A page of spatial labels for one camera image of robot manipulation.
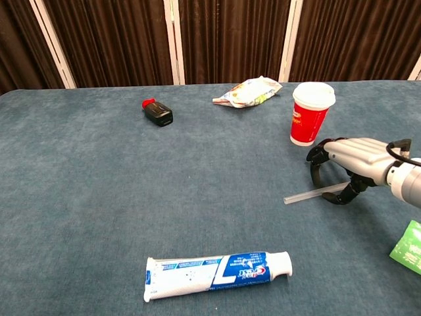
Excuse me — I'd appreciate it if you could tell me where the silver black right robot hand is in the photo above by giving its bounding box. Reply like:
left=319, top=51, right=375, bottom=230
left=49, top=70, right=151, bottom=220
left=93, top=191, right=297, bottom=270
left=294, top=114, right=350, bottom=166
left=306, top=137, right=395, bottom=205

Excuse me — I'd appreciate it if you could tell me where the transparent plastic straw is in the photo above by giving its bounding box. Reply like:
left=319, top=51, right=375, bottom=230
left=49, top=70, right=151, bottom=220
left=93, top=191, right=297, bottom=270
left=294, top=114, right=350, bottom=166
left=284, top=182, right=351, bottom=206

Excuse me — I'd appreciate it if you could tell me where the red paper cup white lid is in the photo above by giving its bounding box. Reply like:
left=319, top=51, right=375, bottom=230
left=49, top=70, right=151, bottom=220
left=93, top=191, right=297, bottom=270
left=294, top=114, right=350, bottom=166
left=289, top=82, right=337, bottom=147

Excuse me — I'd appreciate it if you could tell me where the green printed packet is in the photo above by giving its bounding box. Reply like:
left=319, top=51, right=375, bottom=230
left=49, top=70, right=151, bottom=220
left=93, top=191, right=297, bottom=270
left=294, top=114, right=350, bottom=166
left=389, top=219, right=421, bottom=276

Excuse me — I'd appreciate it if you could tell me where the crumpled white snack bag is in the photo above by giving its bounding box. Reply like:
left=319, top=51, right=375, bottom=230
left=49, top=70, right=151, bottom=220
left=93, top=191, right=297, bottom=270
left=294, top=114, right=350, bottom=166
left=212, top=75, right=284, bottom=109

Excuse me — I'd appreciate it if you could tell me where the white blue toothpaste tube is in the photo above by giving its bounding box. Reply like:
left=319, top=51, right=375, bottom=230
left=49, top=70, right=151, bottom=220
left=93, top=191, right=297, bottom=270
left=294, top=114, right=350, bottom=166
left=143, top=251, right=293, bottom=303

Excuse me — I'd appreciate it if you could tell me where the black bottle red cap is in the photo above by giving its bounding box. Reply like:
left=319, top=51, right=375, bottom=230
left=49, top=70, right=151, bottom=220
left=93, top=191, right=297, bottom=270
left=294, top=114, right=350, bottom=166
left=141, top=97, right=174, bottom=128

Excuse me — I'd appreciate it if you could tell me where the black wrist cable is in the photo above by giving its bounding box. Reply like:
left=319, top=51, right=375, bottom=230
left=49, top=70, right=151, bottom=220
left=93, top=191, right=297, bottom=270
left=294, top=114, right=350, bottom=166
left=385, top=139, right=421, bottom=165

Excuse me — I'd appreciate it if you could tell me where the brown screen panel white frame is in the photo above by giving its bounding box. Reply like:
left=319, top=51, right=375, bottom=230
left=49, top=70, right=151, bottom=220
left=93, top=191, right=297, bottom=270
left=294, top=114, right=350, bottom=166
left=407, top=54, right=421, bottom=81
left=170, top=0, right=299, bottom=85
left=35, top=0, right=181, bottom=89
left=0, top=0, right=72, bottom=96
left=282, top=0, right=421, bottom=82

